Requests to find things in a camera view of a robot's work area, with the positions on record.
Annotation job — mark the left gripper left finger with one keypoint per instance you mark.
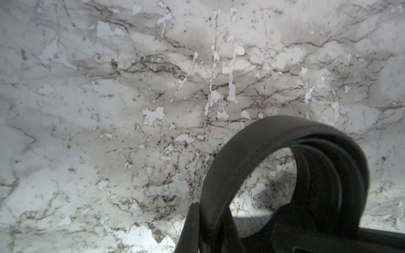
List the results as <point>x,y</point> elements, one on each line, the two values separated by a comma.
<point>189,238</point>

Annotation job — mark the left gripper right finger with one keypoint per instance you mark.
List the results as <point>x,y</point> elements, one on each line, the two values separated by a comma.
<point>231,242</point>

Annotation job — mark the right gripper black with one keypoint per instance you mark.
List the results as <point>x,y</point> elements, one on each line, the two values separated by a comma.
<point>292,230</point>

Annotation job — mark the black belt coil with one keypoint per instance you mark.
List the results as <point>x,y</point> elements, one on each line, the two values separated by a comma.
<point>331,184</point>

